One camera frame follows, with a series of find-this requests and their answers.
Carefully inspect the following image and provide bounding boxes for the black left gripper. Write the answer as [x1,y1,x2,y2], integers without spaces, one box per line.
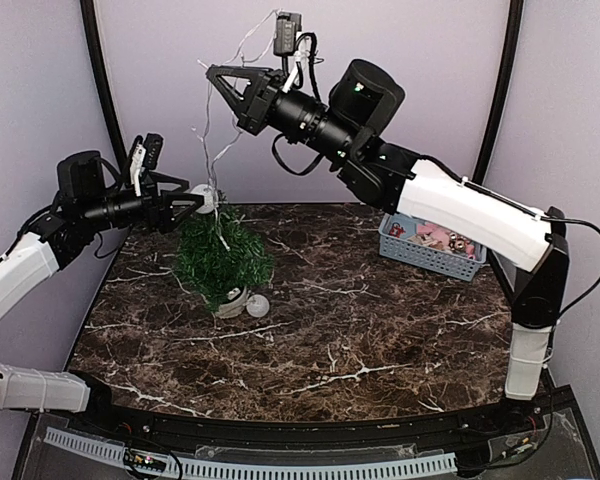
[81,172,204,233]

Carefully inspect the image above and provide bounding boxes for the white ball fairy light string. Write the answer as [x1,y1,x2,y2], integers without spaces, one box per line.
[189,7,326,319]

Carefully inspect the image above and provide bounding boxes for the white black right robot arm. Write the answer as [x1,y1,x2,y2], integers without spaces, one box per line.
[206,59,570,434]

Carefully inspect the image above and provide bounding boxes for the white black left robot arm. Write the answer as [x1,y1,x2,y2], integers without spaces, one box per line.
[0,146,216,436]

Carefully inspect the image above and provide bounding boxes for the small green christmas tree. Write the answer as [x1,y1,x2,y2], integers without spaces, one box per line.
[176,205,274,312]

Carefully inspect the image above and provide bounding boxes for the white tree pot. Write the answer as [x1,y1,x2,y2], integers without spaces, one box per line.
[214,288,248,319]

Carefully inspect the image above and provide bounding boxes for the red ornament tag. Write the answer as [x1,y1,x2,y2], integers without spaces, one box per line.
[387,222,405,238]

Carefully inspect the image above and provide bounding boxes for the blue plastic basket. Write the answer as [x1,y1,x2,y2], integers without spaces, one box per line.
[378,214,487,281]

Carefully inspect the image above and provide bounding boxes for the pink bow ornaments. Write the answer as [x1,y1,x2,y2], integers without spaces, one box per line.
[408,222,476,260]

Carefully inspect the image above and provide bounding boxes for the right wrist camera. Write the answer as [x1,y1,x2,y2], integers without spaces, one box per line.
[273,11,321,100]

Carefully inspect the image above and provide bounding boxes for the left black frame post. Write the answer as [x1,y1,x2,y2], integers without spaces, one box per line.
[79,0,134,193]

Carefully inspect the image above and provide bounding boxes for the black frame post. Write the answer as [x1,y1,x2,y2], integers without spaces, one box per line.
[79,0,134,193]
[472,0,525,185]

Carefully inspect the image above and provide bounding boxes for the perforated cable duct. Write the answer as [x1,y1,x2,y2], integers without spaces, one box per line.
[43,427,457,480]

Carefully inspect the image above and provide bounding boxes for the right black frame post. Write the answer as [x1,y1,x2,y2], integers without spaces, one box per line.
[472,0,525,185]

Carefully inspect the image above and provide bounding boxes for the black front rail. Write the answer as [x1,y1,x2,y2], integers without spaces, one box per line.
[66,402,550,451]

